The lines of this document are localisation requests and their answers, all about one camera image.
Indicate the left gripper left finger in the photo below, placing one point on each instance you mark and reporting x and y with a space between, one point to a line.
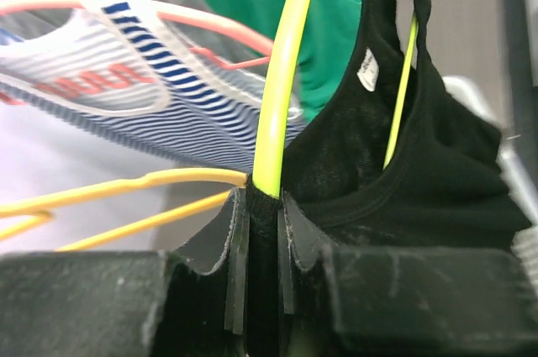
129 303

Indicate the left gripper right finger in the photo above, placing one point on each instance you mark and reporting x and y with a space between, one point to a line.
394 301

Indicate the yellow plastic hanger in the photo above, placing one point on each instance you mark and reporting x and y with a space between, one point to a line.
112 210

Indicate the lime green hanger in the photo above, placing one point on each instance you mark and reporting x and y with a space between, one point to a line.
271 133

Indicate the black tank top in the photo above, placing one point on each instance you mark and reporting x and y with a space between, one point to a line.
392 160

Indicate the striped blue white tank top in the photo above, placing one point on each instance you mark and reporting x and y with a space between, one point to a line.
199 126

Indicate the grey tank top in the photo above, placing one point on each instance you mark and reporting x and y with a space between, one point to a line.
64 42

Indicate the green tank top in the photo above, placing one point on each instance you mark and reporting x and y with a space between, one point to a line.
328 39

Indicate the coral pink hanger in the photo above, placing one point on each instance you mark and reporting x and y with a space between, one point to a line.
126 92

